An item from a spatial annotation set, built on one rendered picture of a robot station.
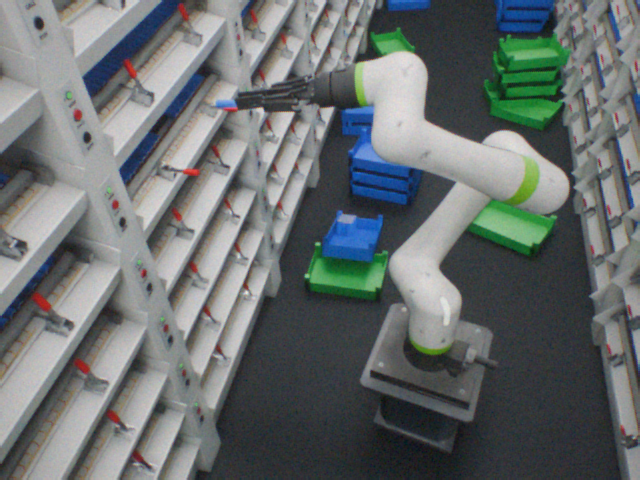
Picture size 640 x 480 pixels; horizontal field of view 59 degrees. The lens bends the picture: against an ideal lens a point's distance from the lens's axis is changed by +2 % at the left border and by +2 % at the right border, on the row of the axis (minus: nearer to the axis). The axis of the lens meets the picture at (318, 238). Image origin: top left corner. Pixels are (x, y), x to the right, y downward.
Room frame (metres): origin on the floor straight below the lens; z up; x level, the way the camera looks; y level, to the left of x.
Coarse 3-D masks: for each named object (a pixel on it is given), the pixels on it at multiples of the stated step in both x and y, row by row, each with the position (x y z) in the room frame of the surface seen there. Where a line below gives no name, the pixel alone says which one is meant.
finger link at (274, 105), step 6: (264, 102) 1.10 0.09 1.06; (270, 102) 1.09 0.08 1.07; (276, 102) 1.08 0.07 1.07; (282, 102) 1.08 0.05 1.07; (288, 102) 1.07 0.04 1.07; (294, 102) 1.06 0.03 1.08; (270, 108) 1.09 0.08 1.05; (276, 108) 1.08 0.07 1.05; (282, 108) 1.08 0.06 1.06; (288, 108) 1.07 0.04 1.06
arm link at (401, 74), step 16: (368, 64) 1.07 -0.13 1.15; (384, 64) 1.05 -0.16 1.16; (400, 64) 1.03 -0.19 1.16; (416, 64) 1.03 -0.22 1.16; (368, 80) 1.04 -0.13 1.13; (384, 80) 1.02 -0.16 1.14; (400, 80) 1.00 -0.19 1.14; (416, 80) 1.01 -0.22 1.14; (368, 96) 1.03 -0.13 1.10; (384, 96) 0.99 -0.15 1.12; (400, 96) 0.97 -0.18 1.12; (416, 96) 0.98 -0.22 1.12
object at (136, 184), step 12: (204, 84) 1.37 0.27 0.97; (216, 84) 1.40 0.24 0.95; (204, 96) 1.33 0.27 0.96; (192, 108) 1.26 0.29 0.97; (180, 120) 1.20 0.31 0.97; (168, 132) 1.15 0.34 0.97; (180, 132) 1.18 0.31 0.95; (168, 144) 1.11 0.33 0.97; (180, 144) 1.13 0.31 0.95; (156, 156) 1.06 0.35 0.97; (168, 156) 1.08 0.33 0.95; (144, 168) 1.01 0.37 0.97; (132, 180) 0.97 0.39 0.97; (144, 180) 0.99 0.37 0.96; (132, 192) 0.94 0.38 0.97
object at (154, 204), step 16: (208, 64) 1.45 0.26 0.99; (224, 64) 1.44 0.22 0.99; (224, 80) 1.44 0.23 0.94; (224, 96) 1.37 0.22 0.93; (224, 112) 1.33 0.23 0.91; (192, 128) 1.21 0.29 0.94; (208, 128) 1.22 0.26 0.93; (176, 144) 1.14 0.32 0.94; (192, 144) 1.15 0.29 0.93; (176, 160) 1.09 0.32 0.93; (192, 160) 1.11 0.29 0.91; (176, 176) 1.03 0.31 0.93; (144, 192) 0.97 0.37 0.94; (160, 192) 0.97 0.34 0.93; (176, 192) 1.02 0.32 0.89; (144, 208) 0.92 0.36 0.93; (160, 208) 0.93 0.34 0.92; (144, 224) 0.88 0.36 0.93
